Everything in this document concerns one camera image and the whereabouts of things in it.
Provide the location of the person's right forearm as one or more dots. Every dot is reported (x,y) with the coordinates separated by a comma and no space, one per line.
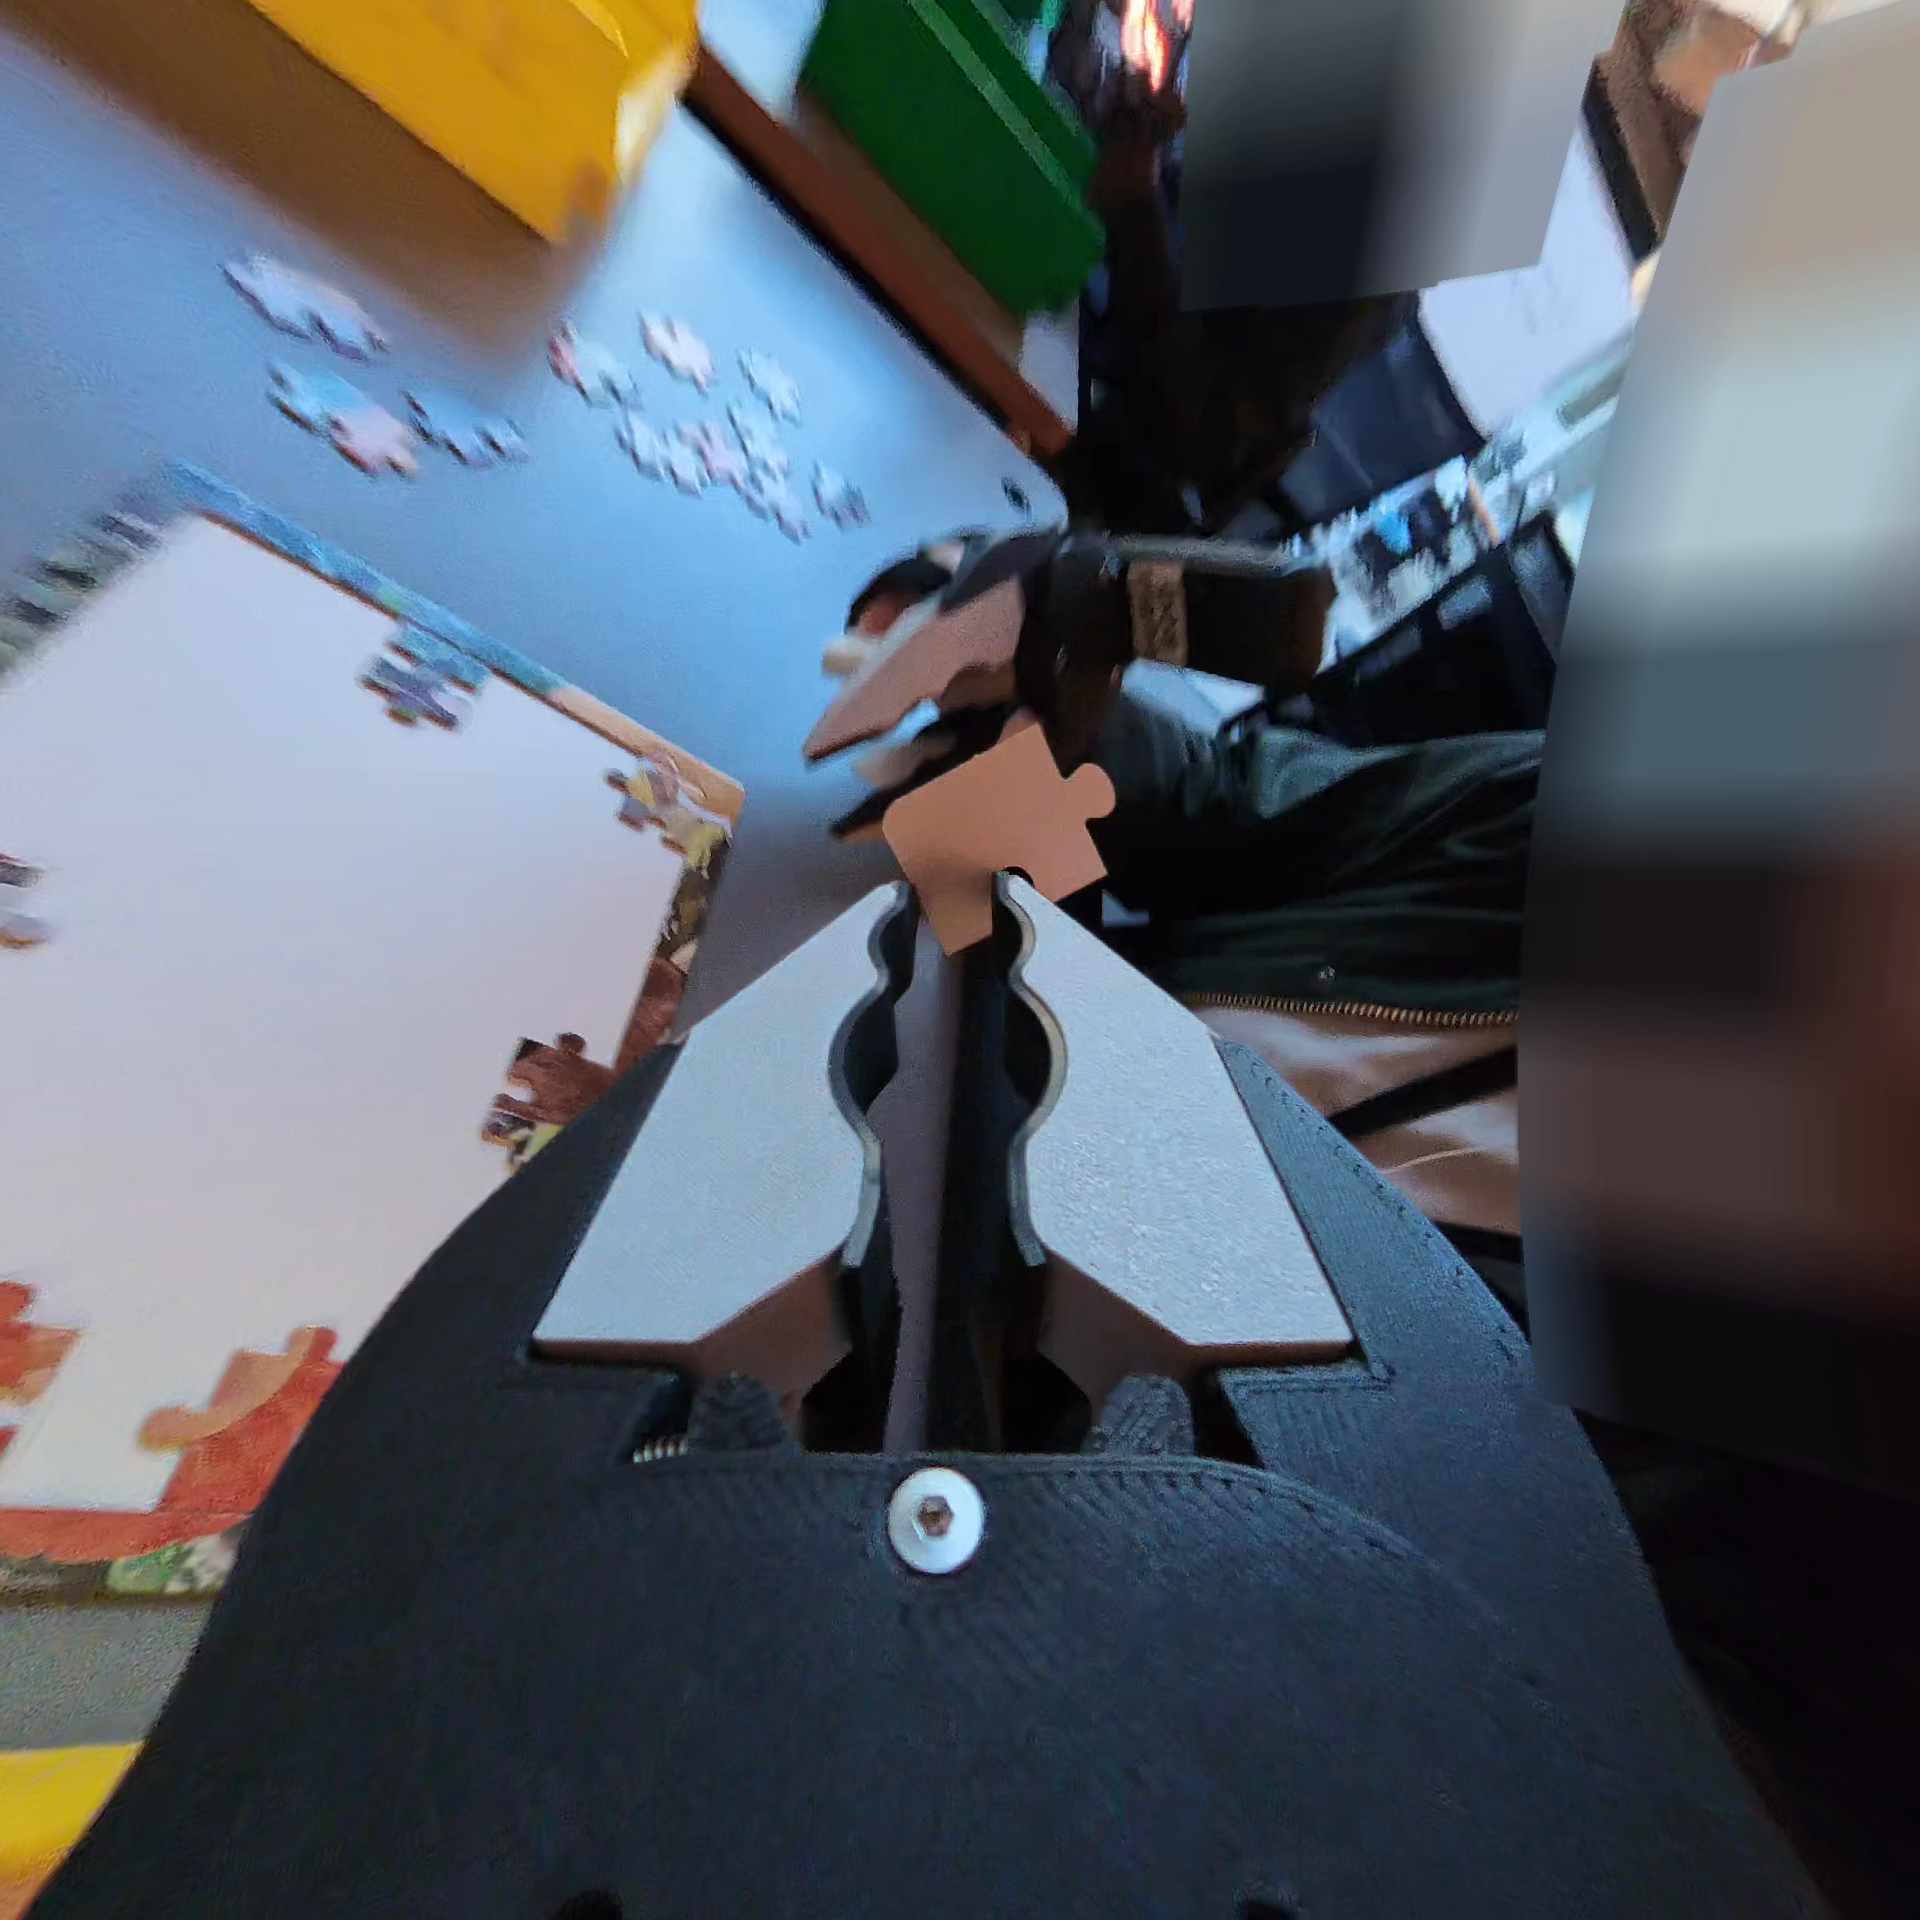
(1350,809)

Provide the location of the person's dark jacket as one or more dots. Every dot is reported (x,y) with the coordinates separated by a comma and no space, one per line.
(1350,960)

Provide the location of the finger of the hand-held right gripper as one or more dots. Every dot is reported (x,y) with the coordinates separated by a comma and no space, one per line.
(931,676)
(915,788)

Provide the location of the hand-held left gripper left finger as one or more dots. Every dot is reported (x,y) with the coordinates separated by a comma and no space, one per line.
(706,1201)

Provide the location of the red tan puzzle piece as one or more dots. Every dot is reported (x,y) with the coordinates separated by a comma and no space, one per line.
(255,1424)

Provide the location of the orange blue puzzle piece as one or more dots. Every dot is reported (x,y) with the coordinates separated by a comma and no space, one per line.
(669,802)

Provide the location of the cluster of loose puzzle pieces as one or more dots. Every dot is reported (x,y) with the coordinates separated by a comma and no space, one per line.
(706,434)

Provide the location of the green plastic bin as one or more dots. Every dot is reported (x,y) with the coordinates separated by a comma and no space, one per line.
(960,135)

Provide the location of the blue purple puzzle piece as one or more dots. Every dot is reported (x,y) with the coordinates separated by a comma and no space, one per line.
(421,682)

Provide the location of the pale blue puzzle piece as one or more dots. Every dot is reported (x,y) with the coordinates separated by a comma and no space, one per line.
(307,306)

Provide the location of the dark blue puzzle piece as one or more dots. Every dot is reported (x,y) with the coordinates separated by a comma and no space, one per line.
(464,434)

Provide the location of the jigsaw puzzle board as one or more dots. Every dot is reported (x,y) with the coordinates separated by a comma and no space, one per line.
(300,975)

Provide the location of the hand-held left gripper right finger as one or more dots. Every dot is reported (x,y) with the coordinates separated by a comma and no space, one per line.
(1186,1201)

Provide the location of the grey white puzzle piece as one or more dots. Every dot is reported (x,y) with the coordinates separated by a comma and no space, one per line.
(14,901)

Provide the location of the blue pink puzzle piece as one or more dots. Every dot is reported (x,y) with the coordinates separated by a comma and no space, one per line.
(347,422)

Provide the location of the blank-backed puzzle piece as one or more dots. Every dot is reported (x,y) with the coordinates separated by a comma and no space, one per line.
(998,825)

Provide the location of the person's brown shirt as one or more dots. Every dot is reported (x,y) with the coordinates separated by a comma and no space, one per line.
(1307,1079)

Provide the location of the yellow plastic bin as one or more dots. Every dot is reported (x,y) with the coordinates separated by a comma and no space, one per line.
(44,1830)
(494,89)

